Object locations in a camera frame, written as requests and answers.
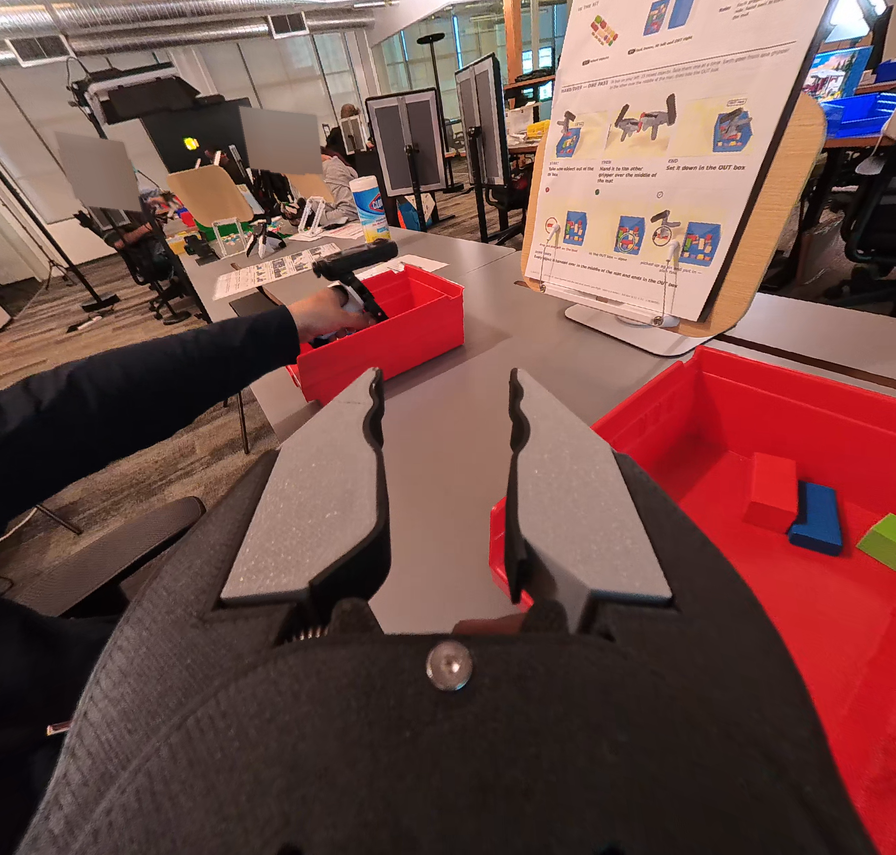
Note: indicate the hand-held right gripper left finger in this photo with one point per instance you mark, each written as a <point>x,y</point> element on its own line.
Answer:
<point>315,505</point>

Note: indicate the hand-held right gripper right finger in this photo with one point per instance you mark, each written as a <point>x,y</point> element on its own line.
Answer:
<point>581,512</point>

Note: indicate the red plastic bin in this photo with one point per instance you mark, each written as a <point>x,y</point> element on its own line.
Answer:
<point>392,358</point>
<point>770,624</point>

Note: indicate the narrow blue block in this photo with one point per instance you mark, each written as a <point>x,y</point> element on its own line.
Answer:
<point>815,519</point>

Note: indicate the lime green block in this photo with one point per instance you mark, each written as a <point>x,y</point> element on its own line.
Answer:
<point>880,540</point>

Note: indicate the person's left forearm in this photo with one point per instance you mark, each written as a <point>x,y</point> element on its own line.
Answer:
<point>175,379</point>

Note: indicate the person's left hand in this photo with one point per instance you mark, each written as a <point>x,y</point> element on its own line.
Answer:
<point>318,316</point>

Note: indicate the white wipes canister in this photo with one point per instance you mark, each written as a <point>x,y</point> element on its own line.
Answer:
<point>369,207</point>

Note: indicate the white folding stand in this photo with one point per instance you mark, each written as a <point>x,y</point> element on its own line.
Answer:
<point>310,215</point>

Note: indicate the white paper sheet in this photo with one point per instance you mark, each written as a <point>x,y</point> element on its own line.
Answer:
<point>423,263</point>

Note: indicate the printed picture sheet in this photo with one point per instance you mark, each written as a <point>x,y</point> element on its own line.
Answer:
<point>280,267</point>

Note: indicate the black white device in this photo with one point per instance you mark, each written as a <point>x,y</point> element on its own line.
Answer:
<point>260,242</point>

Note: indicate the grey panel on stand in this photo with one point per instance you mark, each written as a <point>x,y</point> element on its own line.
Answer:
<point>490,120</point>
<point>392,141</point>

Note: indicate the clear acrylic stand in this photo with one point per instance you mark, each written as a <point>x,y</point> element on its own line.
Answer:
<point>227,239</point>

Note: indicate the small black device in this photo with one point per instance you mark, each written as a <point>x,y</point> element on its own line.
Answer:
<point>199,247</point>

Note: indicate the tan wooden board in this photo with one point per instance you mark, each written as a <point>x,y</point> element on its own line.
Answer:
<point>210,193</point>

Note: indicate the white board stand base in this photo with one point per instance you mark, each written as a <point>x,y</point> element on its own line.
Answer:
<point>630,337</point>

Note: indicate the red block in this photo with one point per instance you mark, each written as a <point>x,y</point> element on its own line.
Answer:
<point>770,498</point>

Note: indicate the black monitor screen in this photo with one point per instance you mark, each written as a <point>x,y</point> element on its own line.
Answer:
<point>182,127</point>

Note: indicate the black studio light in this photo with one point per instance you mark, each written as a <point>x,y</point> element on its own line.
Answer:
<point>147,102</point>

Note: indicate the wooden instruction board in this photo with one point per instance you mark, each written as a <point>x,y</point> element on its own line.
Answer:
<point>665,169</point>

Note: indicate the black office chair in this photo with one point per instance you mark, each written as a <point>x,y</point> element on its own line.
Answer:
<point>871,225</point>

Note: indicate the blue plastic bin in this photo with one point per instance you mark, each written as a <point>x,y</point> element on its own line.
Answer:
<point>861,113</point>

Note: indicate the colourful toy box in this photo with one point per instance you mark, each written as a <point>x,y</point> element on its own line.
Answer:
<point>836,74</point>

